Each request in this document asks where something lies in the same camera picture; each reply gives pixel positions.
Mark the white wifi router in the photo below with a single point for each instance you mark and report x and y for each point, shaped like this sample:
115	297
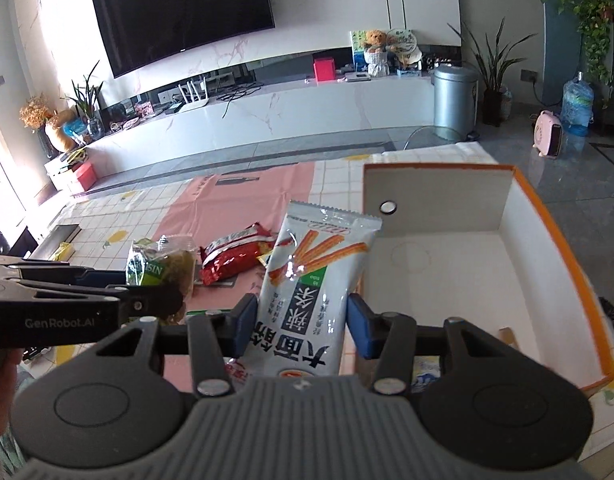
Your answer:
194	94

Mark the small potted plant left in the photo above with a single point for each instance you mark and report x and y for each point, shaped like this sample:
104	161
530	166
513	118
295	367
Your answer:
86	98

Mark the white tv cabinet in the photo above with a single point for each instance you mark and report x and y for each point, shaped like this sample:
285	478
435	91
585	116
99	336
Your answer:
275	112

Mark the pink small heater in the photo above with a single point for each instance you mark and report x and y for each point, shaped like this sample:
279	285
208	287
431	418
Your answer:
548	134

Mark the potted green plant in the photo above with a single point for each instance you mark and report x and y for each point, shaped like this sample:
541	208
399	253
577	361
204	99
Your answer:
492	59

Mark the green seaweed snack bag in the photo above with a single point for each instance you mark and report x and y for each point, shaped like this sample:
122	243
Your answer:
169	260

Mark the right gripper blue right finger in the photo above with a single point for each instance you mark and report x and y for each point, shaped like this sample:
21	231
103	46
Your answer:
362	324

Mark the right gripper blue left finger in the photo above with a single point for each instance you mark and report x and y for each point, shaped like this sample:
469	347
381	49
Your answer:
241	323

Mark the red box on cabinet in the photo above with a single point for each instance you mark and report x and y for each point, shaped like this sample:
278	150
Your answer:
324	69

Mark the hanging ivy plant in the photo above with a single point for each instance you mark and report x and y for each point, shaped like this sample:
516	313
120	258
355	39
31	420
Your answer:
595	24

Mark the white orange storage box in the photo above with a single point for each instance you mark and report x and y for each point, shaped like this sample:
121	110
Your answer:
476	241

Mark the dried orange flowers vase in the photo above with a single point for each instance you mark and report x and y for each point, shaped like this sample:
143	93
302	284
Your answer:
34	115

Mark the blue water jug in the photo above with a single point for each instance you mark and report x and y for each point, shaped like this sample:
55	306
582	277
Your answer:
577	102

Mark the red snack bag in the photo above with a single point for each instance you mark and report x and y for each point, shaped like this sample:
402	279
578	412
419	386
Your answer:
230	255

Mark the silver trash can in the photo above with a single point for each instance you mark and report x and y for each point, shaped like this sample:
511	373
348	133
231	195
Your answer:
455	101

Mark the pink table mat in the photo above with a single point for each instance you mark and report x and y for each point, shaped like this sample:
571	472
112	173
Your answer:
215	210

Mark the white noodle stick snack bag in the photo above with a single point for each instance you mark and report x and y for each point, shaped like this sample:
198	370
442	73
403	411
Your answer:
316	263

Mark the teddy bear toy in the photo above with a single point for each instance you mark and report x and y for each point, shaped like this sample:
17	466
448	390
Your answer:
376	53

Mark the black wall television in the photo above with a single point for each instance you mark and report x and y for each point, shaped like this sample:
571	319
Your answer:
137	33

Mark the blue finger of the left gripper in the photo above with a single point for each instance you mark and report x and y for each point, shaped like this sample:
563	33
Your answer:
160	301
95	277

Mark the red gift box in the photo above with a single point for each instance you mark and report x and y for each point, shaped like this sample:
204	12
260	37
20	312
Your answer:
83	178

